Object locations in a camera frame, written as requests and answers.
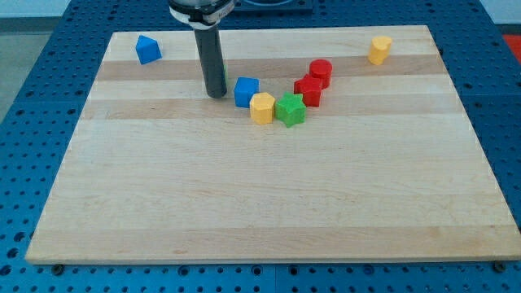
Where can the blue cube block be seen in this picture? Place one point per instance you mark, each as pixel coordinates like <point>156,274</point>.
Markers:
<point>244,89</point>

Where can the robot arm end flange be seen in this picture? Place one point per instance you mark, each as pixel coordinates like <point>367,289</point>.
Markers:
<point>200,14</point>

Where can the green star block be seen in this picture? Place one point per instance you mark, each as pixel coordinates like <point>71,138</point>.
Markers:
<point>290,109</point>

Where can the red star block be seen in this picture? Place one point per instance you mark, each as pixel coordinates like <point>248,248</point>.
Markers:
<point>311,89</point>

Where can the yellow hexagon block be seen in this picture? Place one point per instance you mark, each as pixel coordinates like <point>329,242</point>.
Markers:
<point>262,108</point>

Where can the wooden board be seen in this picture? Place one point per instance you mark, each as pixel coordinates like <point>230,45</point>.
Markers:
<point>387,169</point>

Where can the green block behind rod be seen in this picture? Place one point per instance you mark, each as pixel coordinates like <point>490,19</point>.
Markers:
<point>225,75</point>

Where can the red cylinder block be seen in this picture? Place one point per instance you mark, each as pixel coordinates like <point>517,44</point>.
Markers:
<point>321,69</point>

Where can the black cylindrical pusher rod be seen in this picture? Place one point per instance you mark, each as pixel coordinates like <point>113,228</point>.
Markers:
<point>211,60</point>

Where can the blue pentagon block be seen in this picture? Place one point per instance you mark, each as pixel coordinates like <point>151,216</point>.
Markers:
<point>147,49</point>

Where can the yellow heart block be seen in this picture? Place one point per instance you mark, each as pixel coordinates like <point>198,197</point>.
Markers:
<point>379,49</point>

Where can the dark blue base plate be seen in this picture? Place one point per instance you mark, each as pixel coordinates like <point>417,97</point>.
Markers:
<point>254,6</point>

